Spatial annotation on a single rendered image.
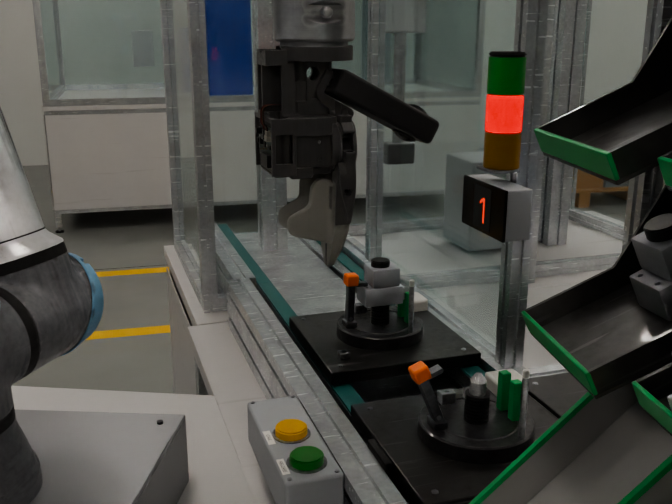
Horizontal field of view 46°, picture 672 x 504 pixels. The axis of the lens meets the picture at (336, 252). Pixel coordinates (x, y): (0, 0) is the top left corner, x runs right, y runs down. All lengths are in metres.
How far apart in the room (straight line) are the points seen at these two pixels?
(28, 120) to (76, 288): 8.00
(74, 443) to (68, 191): 4.95
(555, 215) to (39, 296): 1.59
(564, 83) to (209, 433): 1.38
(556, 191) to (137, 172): 4.11
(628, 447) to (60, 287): 0.63
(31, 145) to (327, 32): 8.33
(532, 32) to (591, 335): 0.53
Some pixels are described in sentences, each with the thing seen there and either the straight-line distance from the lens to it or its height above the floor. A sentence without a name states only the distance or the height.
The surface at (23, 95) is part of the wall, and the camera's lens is 8.94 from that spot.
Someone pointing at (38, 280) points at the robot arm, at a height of 1.17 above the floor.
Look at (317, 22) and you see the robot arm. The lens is 0.72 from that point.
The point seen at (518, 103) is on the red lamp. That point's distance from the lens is 1.10.
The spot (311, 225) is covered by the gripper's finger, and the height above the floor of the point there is 1.27.
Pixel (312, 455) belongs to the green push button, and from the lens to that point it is 0.94.
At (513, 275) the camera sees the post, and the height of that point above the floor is 1.11.
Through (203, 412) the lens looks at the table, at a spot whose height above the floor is 0.86.
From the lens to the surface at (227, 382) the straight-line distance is 1.39.
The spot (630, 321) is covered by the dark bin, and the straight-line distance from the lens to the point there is 0.69.
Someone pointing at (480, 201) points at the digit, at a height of 1.21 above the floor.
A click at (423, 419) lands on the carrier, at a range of 0.99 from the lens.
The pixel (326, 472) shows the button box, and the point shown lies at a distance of 0.94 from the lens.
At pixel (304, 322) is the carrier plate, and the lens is 1.33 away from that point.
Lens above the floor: 1.45
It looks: 16 degrees down
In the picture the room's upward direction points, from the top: straight up
